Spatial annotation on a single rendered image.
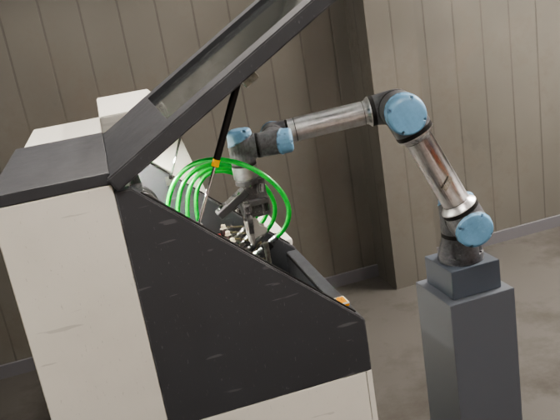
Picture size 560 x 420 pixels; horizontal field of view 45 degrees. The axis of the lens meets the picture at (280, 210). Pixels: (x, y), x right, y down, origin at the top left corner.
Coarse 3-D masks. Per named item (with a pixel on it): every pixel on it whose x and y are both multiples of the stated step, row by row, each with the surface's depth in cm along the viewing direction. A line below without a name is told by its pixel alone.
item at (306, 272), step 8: (288, 256) 246; (296, 256) 244; (288, 264) 251; (296, 264) 237; (304, 264) 235; (296, 272) 242; (304, 272) 228; (312, 272) 227; (304, 280) 232; (312, 280) 221; (320, 280) 220; (320, 288) 214; (328, 288) 212; (336, 296) 206
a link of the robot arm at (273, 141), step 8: (272, 128) 206; (280, 128) 203; (288, 128) 203; (256, 136) 201; (264, 136) 201; (272, 136) 201; (280, 136) 201; (288, 136) 201; (256, 144) 201; (264, 144) 201; (272, 144) 201; (280, 144) 201; (288, 144) 201; (264, 152) 202; (272, 152) 202; (280, 152) 202
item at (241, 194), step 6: (234, 192) 209; (240, 192) 206; (246, 192) 206; (228, 198) 209; (234, 198) 205; (240, 198) 206; (222, 204) 208; (228, 204) 205; (234, 204) 206; (216, 210) 208; (222, 210) 205; (228, 210) 206; (222, 216) 205
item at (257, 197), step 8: (240, 184) 204; (248, 184) 204; (256, 184) 206; (264, 184) 207; (248, 192) 206; (256, 192) 208; (264, 192) 208; (248, 200) 207; (256, 200) 206; (264, 200) 206; (240, 208) 212; (248, 208) 206; (256, 208) 208; (264, 208) 208; (256, 216) 208
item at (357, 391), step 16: (320, 384) 191; (336, 384) 192; (352, 384) 193; (368, 384) 195; (272, 400) 188; (288, 400) 189; (304, 400) 190; (320, 400) 192; (336, 400) 193; (352, 400) 195; (368, 400) 196; (224, 416) 185; (240, 416) 186; (256, 416) 188; (272, 416) 189; (288, 416) 190; (304, 416) 192; (320, 416) 193; (336, 416) 194; (352, 416) 196; (368, 416) 197
